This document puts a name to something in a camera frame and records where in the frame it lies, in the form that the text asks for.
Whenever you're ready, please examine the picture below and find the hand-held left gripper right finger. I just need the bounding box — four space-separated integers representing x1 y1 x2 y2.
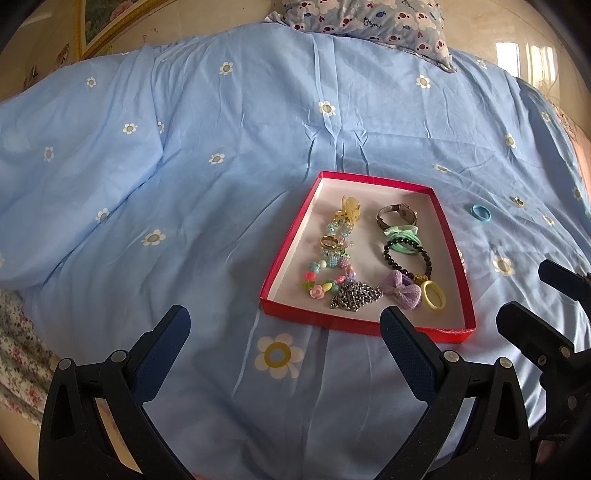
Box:
379 305 546 480

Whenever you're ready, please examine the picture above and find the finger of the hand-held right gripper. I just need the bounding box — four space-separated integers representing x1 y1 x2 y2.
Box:
496 301 587 370
539 259 591 303

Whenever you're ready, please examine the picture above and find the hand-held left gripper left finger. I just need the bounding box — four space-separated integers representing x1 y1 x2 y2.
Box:
39 305 192 480

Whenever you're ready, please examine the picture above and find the yellow hair tie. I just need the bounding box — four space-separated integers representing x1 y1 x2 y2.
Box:
421 280 446 310

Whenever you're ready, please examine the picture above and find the silver chain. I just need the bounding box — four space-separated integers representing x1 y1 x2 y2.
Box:
329 281 384 312

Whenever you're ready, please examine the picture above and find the black bead bracelet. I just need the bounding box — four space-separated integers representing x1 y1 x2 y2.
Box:
383 239 437 284

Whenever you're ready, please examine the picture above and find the green bow hair tie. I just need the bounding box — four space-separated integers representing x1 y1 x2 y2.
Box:
383 224 423 256

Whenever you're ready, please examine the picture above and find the red jewelry box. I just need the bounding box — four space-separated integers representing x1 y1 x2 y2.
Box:
259 171 476 344

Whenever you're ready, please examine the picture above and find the pastel blue bead bracelet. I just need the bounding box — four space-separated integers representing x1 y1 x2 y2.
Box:
323 219 356 259

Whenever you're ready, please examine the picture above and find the purple bow hair clip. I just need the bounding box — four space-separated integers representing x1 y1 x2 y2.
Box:
379 270 423 309

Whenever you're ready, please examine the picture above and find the floral bed sheet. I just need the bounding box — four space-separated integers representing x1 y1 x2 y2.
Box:
0 288 61 425

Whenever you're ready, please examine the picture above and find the grey wristwatch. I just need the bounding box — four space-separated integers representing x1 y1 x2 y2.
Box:
375 202 419 230

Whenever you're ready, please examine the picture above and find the blue floral blanket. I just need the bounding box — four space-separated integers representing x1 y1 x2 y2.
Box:
0 21 591 480

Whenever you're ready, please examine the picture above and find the yellow hair claw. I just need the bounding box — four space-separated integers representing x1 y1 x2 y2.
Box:
335 196 362 223

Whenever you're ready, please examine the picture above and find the printed pillow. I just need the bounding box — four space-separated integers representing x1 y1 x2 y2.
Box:
264 0 458 73

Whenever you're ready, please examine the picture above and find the colourful bead bracelet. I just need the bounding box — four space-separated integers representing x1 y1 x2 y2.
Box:
302 256 358 298

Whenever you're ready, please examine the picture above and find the framed wall picture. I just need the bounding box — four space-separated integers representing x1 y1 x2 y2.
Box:
78 0 181 58

